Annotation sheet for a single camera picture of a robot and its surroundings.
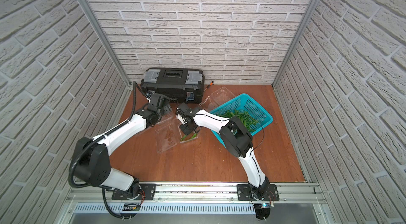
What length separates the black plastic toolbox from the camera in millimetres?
976

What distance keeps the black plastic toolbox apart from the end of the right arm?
0.57ft

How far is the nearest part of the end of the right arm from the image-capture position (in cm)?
70
